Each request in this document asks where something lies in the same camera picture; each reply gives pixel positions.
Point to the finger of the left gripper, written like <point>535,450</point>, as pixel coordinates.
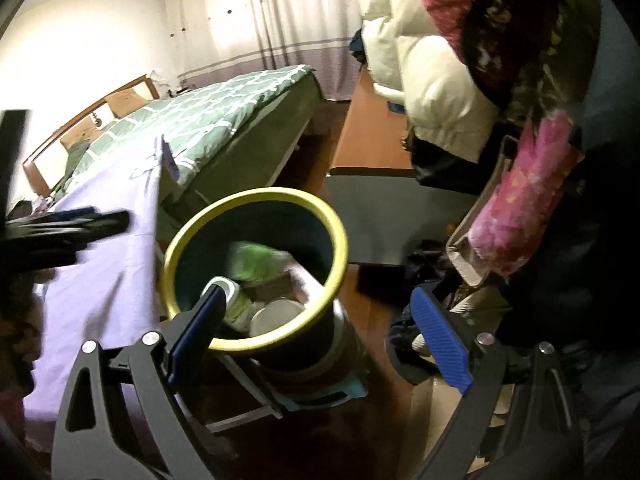
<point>55,239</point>

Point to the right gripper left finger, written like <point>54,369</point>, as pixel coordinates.
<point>158,364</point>

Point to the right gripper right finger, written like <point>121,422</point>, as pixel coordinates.
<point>474,364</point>

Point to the yellow rim trash bin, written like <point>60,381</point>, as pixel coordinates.
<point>314,361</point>

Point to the wooden headboard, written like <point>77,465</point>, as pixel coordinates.
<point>43,167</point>

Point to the purple floral tablecloth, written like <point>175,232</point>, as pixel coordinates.
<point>108,295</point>

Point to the brown pillow left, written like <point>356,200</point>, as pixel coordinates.
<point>84,131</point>

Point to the brown pillow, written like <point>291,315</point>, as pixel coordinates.
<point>84,131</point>
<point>125,102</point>

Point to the pink dotted jacket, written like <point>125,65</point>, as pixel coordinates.
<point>510,226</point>

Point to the green tissue pack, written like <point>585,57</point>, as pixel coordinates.
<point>252,263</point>

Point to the brown pillow right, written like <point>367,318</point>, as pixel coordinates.
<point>125,102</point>

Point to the wooden desk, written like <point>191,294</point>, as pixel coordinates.
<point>371,186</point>

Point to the green plaid bed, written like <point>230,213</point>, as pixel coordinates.
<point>195,126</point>

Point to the pink white curtain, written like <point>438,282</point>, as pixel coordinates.
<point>215,40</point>

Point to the cream puffer jacket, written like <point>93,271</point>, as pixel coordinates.
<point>412,65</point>

